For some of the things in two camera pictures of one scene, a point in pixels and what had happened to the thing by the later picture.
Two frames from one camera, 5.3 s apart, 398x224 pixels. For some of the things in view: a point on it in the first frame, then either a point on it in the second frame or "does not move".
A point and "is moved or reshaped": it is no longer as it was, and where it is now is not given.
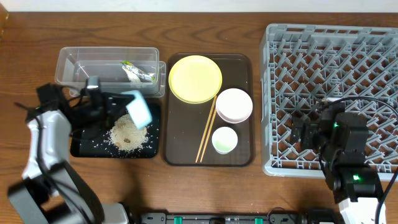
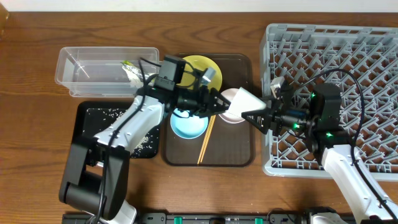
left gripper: [109, 106] -> [206, 103]
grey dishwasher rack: [301, 64] does not move
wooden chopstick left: [207, 129] does not move
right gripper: [310, 129] -> [277, 114]
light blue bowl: [138, 110] is moved or reshaped
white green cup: [224, 140] -> [244, 101]
